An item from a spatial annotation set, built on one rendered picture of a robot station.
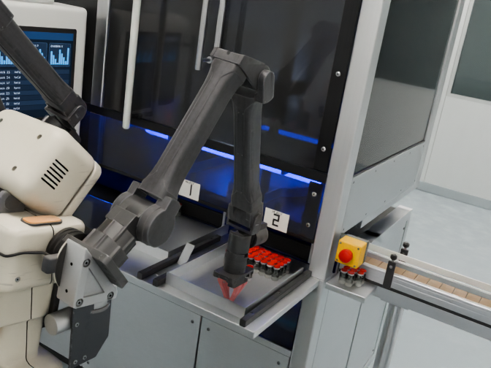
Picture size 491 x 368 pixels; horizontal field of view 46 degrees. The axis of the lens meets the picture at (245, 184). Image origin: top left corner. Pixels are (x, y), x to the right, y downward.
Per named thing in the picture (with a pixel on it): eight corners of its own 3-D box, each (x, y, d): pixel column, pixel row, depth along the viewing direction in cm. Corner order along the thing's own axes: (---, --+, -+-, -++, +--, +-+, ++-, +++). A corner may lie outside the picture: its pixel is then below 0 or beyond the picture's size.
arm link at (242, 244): (226, 227, 147) (244, 234, 144) (240, 222, 152) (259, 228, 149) (221, 253, 148) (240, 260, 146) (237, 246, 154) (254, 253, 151)
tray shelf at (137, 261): (158, 211, 218) (158, 207, 217) (328, 277, 186) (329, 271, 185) (58, 247, 178) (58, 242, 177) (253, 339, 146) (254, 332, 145)
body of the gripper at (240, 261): (253, 275, 154) (258, 249, 152) (232, 286, 145) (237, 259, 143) (233, 266, 157) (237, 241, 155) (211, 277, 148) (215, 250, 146)
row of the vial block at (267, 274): (229, 259, 183) (231, 246, 181) (279, 280, 174) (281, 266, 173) (226, 261, 181) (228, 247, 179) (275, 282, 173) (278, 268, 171)
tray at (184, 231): (169, 210, 215) (170, 201, 214) (227, 233, 203) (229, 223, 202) (103, 234, 186) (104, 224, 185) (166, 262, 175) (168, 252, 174)
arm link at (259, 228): (228, 202, 146) (256, 215, 142) (253, 195, 156) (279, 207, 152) (218, 244, 150) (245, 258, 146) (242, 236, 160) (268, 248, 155)
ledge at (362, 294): (341, 273, 190) (343, 268, 189) (378, 288, 184) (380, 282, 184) (324, 288, 178) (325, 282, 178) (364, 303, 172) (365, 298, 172)
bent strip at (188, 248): (185, 259, 178) (187, 242, 176) (193, 263, 177) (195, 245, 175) (155, 274, 166) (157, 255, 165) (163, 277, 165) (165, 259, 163)
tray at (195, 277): (231, 249, 191) (232, 239, 189) (302, 277, 178) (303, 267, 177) (165, 283, 162) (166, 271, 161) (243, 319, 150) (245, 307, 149)
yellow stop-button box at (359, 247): (343, 254, 180) (347, 233, 178) (364, 262, 177) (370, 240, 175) (333, 261, 174) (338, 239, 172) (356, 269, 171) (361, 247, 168)
